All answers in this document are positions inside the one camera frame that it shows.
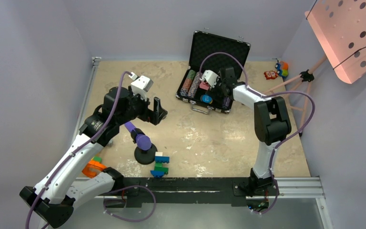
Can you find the orange toy piece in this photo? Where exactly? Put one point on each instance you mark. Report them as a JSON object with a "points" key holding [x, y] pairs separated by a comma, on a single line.
{"points": [[94, 167]]}

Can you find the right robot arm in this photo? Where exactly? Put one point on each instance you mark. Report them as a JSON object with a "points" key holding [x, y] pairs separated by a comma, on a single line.
{"points": [[271, 126]]}

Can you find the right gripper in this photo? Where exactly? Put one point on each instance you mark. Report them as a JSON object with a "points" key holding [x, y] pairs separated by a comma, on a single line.
{"points": [[220, 76]]}

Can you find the purple handheld massager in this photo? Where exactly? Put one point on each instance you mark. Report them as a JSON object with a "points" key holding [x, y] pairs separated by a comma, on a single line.
{"points": [[142, 141]]}

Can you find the aluminium table frame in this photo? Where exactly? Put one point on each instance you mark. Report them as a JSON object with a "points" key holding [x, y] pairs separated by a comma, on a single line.
{"points": [[204, 146]]}

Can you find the red toy card pack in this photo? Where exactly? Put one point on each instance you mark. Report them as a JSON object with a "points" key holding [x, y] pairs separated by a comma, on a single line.
{"points": [[271, 75]]}

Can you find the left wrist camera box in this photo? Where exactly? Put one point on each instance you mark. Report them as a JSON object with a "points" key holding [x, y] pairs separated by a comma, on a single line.
{"points": [[140, 85]]}

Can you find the black aluminium poker case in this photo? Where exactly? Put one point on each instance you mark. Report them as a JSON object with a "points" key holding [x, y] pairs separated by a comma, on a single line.
{"points": [[213, 52]]}

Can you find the pink playing card deck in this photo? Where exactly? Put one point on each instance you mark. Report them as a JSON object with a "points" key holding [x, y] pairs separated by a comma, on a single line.
{"points": [[204, 86]]}

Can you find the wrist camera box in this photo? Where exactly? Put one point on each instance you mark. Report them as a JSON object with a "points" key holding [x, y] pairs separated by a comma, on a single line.
{"points": [[140, 85], [210, 77]]}

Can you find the pink music stand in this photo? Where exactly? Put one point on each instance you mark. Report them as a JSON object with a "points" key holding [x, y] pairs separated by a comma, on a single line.
{"points": [[332, 35]]}

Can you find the blue green toy brick stack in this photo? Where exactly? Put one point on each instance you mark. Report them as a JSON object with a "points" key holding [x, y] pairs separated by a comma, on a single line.
{"points": [[159, 169]]}

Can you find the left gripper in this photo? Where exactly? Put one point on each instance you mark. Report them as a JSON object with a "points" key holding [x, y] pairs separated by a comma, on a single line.
{"points": [[152, 116]]}

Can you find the black base bar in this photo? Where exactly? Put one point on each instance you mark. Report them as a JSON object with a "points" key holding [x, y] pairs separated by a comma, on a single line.
{"points": [[235, 191]]}

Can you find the colourful toy car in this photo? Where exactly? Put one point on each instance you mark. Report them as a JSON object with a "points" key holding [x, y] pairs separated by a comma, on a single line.
{"points": [[282, 68]]}

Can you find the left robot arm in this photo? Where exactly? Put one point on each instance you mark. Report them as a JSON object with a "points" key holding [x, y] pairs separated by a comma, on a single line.
{"points": [[55, 198]]}

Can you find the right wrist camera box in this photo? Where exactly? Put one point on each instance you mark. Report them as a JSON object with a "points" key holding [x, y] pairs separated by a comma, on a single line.
{"points": [[210, 77]]}

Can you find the blue dealer button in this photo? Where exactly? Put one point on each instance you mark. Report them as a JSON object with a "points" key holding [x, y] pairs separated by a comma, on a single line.
{"points": [[206, 99]]}

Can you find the green and red chip row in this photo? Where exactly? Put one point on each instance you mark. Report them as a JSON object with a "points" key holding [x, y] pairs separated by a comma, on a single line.
{"points": [[187, 83]]}

